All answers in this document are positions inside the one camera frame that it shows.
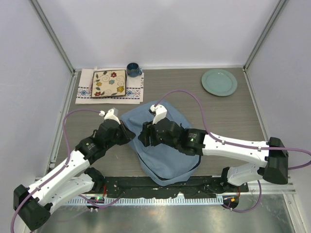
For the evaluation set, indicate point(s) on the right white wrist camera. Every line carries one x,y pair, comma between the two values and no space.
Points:
159,112

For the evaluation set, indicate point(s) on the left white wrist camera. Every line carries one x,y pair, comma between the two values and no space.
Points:
111,114

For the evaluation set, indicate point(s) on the dark blue ceramic mug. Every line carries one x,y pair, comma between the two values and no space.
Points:
133,70

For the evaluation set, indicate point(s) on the white patterned cloth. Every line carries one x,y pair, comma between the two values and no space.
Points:
133,93

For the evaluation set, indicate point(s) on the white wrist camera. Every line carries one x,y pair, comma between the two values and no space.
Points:
111,114
159,112

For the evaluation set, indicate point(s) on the teal round plate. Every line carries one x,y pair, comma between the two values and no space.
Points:
219,82

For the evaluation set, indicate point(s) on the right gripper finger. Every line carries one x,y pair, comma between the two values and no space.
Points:
144,138
147,128

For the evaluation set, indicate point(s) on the blue fabric backpack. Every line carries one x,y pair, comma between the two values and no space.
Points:
163,164

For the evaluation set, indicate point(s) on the white slotted cable duct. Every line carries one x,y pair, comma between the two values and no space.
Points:
179,200

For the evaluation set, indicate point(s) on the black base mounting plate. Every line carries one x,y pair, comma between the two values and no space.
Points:
144,187

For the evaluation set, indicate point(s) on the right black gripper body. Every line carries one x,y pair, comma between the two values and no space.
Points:
158,138

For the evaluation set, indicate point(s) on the floral square tile plate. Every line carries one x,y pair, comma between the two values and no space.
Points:
108,83

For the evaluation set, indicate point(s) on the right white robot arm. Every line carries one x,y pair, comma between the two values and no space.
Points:
266,160

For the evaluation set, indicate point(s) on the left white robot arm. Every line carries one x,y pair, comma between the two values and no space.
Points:
35,203

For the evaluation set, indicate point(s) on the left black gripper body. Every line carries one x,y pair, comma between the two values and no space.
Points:
119,139

